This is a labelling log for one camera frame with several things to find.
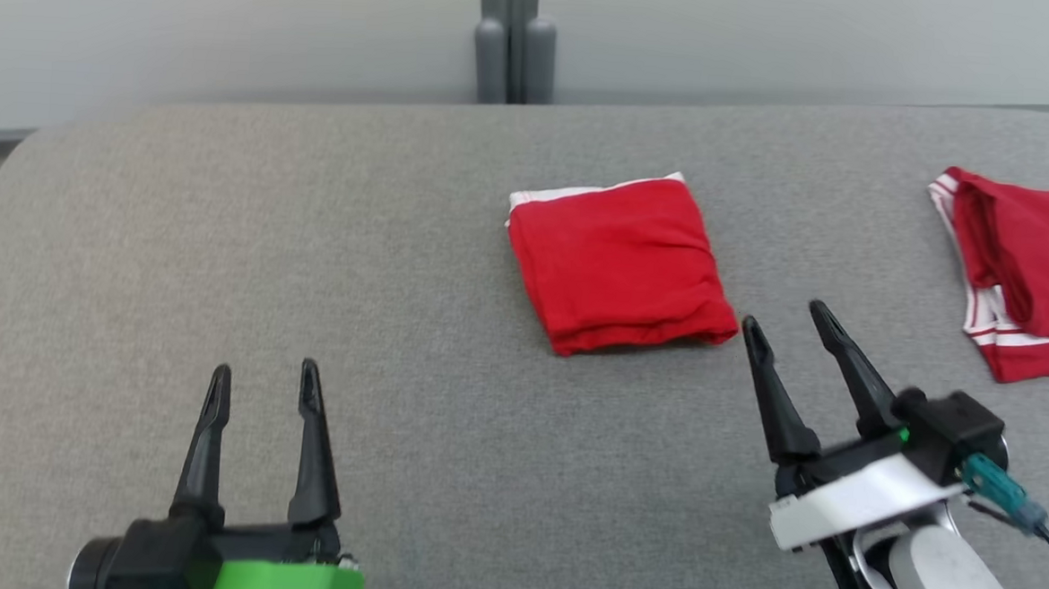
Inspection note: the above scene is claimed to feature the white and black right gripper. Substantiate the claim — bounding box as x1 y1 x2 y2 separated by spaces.
728 294 975 562

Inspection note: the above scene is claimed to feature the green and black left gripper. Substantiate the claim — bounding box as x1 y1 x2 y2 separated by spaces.
165 351 378 589

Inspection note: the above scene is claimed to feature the red and white jersey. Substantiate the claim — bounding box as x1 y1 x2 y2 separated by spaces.
496 161 750 368

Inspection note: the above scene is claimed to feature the red garment with white stripes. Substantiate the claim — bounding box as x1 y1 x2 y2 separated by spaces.
917 164 1049 388

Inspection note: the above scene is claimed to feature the black right cable teal plug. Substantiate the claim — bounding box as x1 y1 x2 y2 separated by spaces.
954 450 1049 589

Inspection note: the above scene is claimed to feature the grey metal post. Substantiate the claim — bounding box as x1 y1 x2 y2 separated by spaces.
469 0 561 108

